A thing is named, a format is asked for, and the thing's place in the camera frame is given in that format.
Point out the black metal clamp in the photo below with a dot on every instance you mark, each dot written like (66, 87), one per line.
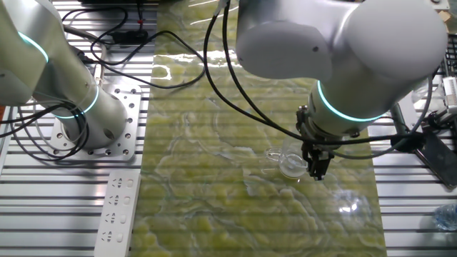
(437, 119)

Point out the black keyboard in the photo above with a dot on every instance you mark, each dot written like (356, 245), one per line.
(452, 53)

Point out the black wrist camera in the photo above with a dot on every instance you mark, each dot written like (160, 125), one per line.
(410, 142)

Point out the white ribbed device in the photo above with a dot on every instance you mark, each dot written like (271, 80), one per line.
(450, 93)

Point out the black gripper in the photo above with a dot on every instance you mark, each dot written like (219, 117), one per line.
(319, 154)

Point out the green marble pattern mat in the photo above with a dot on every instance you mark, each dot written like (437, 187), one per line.
(214, 178)

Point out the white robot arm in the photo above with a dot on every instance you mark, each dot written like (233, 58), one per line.
(357, 53)

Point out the black power adapter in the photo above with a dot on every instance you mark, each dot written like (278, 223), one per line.
(130, 36)

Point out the white power strip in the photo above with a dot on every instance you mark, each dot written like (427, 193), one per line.
(118, 214)

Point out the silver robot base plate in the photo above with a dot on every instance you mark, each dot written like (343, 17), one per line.
(125, 142)

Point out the clear plastic bottle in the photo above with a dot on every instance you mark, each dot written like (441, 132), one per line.
(448, 217)

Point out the grey button box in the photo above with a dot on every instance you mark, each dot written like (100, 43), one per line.
(441, 4)

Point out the black smartphone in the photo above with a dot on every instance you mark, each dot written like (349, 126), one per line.
(441, 164)

